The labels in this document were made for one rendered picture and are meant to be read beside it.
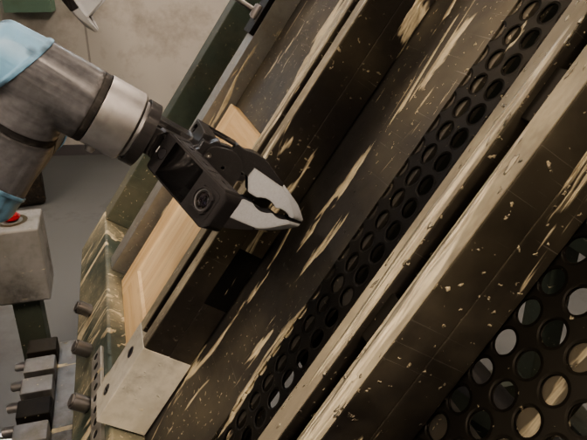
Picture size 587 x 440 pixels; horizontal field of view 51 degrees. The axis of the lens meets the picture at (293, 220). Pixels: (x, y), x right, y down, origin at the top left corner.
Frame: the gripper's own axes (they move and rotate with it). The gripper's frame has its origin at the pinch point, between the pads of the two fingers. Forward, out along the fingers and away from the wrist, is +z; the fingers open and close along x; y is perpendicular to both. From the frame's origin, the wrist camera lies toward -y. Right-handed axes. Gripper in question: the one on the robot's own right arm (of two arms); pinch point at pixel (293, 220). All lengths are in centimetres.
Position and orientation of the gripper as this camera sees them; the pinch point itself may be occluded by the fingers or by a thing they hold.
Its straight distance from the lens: 70.3
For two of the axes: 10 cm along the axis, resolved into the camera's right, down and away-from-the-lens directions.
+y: -2.7, -4.0, 8.8
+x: -5.5, 8.1, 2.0
